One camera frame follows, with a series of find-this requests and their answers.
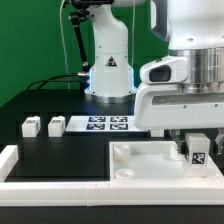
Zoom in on white U-shaped fence wall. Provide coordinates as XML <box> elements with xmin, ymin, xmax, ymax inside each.
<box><xmin>0</xmin><ymin>145</ymin><xmax>224</xmax><ymax>206</ymax></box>

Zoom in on white cable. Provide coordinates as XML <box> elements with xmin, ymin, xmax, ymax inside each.
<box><xmin>59</xmin><ymin>0</ymin><xmax>72</xmax><ymax>90</ymax></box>

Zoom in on black cables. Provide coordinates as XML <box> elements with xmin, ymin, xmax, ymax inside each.
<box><xmin>26</xmin><ymin>71</ymin><xmax>90</xmax><ymax>91</ymax></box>

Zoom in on white marker plate with tags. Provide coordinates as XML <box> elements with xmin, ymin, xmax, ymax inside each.
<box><xmin>66</xmin><ymin>116</ymin><xmax>140</xmax><ymax>132</ymax></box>

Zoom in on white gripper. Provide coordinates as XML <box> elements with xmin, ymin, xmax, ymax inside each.
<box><xmin>134</xmin><ymin>55</ymin><xmax>224</xmax><ymax>155</ymax></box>

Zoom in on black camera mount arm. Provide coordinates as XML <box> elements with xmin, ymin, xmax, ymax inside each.
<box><xmin>68</xmin><ymin>0</ymin><xmax>114</xmax><ymax>72</ymax></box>

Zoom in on white square tabletop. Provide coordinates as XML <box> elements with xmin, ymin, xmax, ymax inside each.
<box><xmin>109</xmin><ymin>141</ymin><xmax>223</xmax><ymax>180</ymax></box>

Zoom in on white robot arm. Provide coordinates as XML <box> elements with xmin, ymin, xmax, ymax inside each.
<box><xmin>134</xmin><ymin>0</ymin><xmax>224</xmax><ymax>148</ymax></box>

